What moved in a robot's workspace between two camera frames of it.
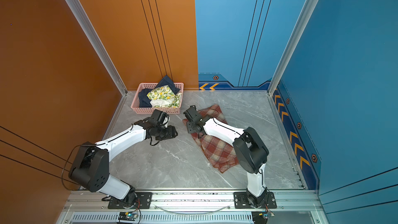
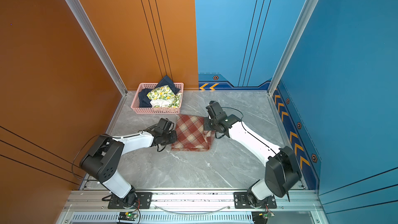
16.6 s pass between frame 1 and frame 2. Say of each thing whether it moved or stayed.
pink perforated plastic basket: stayed
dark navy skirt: stayed
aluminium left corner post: stayed
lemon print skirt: stayed
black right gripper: moved
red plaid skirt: moved
